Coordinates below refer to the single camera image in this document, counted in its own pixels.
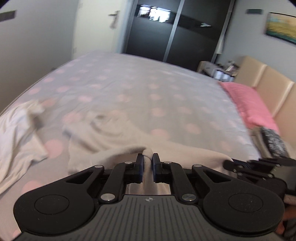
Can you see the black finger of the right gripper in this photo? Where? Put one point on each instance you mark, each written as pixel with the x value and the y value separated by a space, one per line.
pixel 242 172
pixel 237 164

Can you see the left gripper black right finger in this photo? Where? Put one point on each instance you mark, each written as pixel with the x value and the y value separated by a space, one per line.
pixel 174 175

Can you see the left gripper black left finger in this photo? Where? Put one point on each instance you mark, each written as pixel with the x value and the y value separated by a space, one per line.
pixel 117 179

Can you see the cream sweatshirt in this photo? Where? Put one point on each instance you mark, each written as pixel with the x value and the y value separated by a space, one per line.
pixel 109 139

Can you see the black patterned bag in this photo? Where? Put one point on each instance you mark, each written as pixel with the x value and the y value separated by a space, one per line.
pixel 269 143

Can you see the pink pillow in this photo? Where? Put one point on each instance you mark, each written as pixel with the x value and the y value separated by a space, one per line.
pixel 250 106

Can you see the grey pink-dotted bed sheet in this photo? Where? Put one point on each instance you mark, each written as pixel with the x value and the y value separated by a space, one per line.
pixel 160 99

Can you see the beige padded headboard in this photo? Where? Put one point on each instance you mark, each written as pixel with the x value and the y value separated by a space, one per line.
pixel 275 90

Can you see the cluttered bedside table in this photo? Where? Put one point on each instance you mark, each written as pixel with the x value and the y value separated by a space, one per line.
pixel 218 72

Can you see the white crumpled garment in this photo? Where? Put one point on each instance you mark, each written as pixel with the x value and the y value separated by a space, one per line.
pixel 20 144

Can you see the black sliding wardrobe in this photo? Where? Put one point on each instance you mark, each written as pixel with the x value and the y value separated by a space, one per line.
pixel 181 33

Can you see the framed yellow field painting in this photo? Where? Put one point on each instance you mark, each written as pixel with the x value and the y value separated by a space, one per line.
pixel 281 26

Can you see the white room door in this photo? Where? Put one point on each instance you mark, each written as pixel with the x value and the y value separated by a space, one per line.
pixel 100 25

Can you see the grey wall switch plate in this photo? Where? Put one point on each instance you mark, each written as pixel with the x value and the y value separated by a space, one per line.
pixel 254 11

